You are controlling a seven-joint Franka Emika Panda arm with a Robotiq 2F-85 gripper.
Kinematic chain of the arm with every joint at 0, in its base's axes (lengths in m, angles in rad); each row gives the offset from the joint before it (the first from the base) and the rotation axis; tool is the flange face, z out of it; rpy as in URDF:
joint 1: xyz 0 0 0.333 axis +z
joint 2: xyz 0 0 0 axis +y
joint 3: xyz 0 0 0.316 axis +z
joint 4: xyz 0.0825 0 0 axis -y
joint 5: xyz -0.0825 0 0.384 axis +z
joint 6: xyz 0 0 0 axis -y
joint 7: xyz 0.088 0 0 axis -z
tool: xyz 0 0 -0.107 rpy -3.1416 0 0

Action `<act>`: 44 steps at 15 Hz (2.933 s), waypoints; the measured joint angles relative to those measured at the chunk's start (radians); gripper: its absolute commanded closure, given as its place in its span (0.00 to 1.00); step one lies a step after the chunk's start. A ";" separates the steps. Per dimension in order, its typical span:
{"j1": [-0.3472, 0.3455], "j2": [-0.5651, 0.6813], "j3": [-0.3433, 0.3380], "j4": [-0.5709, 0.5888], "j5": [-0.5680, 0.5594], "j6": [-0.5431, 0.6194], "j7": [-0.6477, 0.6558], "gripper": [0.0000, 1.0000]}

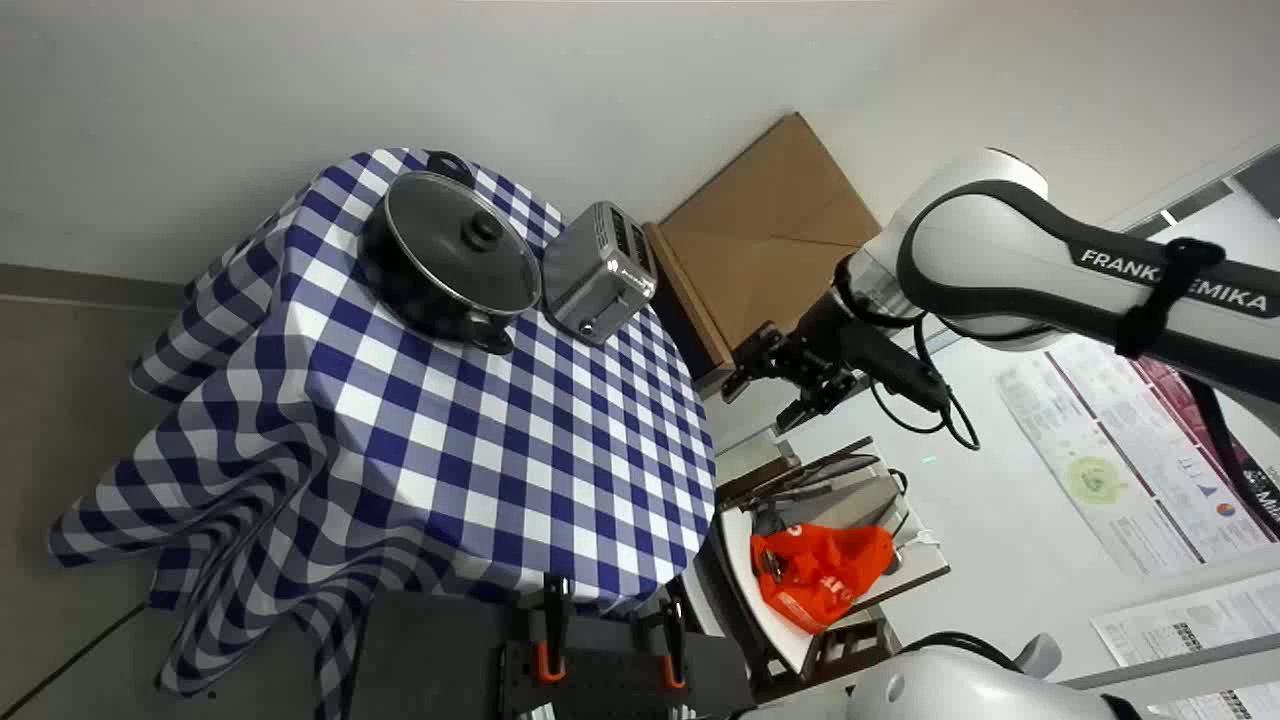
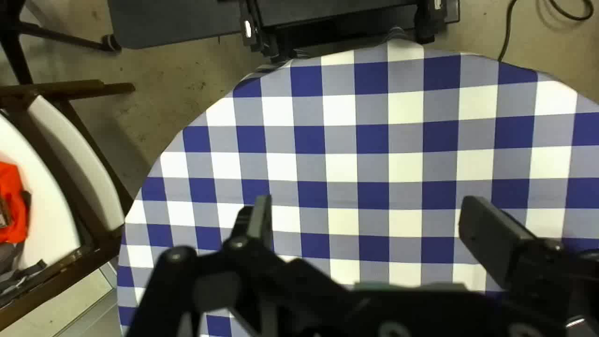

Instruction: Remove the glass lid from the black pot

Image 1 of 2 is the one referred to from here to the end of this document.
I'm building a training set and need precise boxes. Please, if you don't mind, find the large brown cardboard box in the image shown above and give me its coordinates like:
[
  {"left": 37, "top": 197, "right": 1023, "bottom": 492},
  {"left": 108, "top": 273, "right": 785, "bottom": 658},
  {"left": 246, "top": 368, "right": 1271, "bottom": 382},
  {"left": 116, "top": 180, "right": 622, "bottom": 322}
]
[{"left": 645, "top": 111, "right": 882, "bottom": 393}]

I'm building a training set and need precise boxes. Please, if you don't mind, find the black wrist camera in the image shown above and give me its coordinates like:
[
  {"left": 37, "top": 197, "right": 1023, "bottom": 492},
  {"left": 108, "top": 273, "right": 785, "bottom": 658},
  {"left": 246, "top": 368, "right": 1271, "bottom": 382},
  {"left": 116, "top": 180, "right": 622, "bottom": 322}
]
[{"left": 770, "top": 368, "right": 870, "bottom": 431}]

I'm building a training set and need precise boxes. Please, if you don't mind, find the white sheet green mark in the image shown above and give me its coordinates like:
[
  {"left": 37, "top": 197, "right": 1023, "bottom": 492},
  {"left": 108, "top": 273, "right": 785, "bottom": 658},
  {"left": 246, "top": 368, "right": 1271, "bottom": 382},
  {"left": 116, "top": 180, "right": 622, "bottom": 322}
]
[{"left": 996, "top": 352, "right": 1202, "bottom": 580}]

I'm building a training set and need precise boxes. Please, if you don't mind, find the pile of dark metal bars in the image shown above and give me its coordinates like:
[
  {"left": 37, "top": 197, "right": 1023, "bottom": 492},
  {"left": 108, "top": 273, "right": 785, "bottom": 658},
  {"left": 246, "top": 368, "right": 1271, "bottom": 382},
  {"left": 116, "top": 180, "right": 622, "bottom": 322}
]
[{"left": 715, "top": 431, "right": 925, "bottom": 540}]

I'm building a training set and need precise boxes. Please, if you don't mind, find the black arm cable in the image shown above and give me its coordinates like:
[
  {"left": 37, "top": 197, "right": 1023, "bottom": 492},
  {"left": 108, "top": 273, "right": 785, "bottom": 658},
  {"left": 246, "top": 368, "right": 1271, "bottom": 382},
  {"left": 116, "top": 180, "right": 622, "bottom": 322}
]
[{"left": 831, "top": 251, "right": 987, "bottom": 458}]

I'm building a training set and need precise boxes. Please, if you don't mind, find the dark red poster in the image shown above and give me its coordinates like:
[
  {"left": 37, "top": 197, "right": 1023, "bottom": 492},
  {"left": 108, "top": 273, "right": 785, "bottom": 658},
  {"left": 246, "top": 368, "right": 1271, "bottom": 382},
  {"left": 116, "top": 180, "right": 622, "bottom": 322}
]
[{"left": 1130, "top": 356, "right": 1280, "bottom": 537}]

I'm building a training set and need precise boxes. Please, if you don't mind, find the dark grey panel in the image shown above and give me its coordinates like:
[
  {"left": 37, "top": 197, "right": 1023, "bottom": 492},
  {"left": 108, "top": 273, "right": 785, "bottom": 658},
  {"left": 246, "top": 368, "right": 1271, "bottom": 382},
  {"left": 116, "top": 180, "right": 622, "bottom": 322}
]
[{"left": 1232, "top": 141, "right": 1280, "bottom": 226}]

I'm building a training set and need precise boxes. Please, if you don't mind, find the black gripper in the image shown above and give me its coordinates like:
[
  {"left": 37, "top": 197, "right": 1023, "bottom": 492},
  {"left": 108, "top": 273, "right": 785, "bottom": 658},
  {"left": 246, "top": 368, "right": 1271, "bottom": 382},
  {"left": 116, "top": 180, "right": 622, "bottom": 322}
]
[{"left": 723, "top": 291, "right": 950, "bottom": 412}]

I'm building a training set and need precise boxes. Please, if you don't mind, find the black clamp orange handle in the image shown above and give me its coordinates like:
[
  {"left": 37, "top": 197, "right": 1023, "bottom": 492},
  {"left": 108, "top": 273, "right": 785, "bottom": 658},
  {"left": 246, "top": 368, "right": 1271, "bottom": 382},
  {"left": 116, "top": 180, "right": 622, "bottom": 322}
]
[
  {"left": 650, "top": 597, "right": 698, "bottom": 695},
  {"left": 529, "top": 578, "right": 572, "bottom": 687}
]

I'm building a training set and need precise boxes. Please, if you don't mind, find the white printed paper sheet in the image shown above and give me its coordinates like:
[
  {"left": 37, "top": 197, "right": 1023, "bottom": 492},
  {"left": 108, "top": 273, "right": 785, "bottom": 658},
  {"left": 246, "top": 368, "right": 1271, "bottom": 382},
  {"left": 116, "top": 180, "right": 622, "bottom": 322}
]
[{"left": 1052, "top": 333, "right": 1280, "bottom": 566}]

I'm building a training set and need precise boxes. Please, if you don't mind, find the black perforated breadboard plate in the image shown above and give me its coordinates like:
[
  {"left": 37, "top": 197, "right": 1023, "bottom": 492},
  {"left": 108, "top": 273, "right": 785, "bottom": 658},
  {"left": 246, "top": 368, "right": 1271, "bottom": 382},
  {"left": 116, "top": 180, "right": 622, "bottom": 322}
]
[{"left": 355, "top": 592, "right": 750, "bottom": 720}]

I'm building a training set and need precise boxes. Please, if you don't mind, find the silver metal toaster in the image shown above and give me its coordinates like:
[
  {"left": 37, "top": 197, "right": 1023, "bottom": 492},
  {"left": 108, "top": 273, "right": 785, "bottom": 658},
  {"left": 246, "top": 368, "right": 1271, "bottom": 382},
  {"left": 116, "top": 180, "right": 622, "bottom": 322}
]
[{"left": 540, "top": 202, "right": 659, "bottom": 352}]

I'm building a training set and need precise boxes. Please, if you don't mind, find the blue white checkered tablecloth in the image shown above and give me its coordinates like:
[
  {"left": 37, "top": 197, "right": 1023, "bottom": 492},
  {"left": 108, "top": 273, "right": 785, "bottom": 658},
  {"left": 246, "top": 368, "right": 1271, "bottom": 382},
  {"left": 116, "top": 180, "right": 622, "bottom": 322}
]
[{"left": 47, "top": 145, "right": 720, "bottom": 720}]

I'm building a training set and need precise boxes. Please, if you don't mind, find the orange plastic bag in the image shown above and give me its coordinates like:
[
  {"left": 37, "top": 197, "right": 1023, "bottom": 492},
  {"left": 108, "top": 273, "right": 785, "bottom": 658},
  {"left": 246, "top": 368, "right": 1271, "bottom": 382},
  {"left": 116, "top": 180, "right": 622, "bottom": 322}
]
[{"left": 748, "top": 520, "right": 895, "bottom": 633}]

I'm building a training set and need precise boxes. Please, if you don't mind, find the black cooking pot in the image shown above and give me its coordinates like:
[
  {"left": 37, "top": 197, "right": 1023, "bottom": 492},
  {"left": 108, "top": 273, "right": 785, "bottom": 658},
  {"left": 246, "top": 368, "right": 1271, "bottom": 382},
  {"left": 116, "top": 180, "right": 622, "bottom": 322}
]
[
  {"left": 378, "top": 167, "right": 542, "bottom": 322},
  {"left": 355, "top": 149, "right": 542, "bottom": 356}
]

